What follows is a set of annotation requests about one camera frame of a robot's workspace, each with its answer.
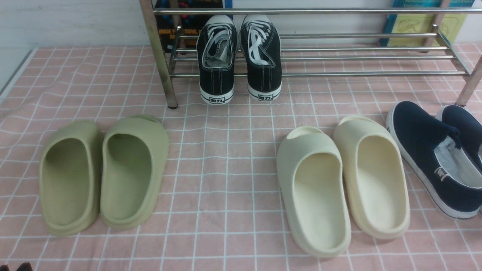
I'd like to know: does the navy slip-on shoe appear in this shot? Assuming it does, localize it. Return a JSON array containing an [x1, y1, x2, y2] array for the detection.
[[386, 100, 482, 220], [436, 104, 482, 214]]

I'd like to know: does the silver metal shoe rack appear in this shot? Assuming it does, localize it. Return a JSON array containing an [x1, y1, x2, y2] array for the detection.
[[140, 0, 481, 109]]

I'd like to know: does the dark book behind rack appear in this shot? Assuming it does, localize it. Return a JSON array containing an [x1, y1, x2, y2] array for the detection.
[[156, 0, 233, 53]]

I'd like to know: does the left cream foam slide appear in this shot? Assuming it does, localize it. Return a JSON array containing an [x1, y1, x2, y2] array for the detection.
[[276, 126, 351, 258]]

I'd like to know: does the cream foam slide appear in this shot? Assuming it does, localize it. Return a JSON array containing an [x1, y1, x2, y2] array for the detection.
[[276, 126, 351, 258], [333, 116, 410, 239]]

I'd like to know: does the right black canvas sneaker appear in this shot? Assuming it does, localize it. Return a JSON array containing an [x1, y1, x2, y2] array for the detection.
[[239, 14, 282, 102]]

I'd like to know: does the black canvas sneaker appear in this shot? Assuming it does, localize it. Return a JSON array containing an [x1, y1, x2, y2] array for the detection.
[[196, 14, 239, 105], [239, 14, 282, 102]]

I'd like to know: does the left black canvas sneaker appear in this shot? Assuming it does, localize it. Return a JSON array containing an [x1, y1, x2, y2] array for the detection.
[[196, 14, 239, 105]]

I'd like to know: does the right olive green slide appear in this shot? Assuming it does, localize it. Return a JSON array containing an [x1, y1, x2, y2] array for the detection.
[[100, 114, 170, 229]]

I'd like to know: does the olive green slide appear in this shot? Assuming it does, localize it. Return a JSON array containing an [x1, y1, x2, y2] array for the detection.
[[38, 121, 103, 236], [100, 114, 170, 229]]

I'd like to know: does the right cream foam slide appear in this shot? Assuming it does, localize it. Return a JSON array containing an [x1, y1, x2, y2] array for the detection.
[[333, 116, 410, 239]]

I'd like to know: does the left olive green slide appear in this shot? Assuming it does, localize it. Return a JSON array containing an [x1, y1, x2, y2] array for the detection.
[[38, 121, 103, 236]]

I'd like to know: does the yellow blue book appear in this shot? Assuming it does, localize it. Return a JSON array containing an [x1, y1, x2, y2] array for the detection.
[[378, 0, 467, 47]]

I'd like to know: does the dark object bottom left corner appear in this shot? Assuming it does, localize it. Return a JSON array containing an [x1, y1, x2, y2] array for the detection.
[[0, 262, 33, 271]]

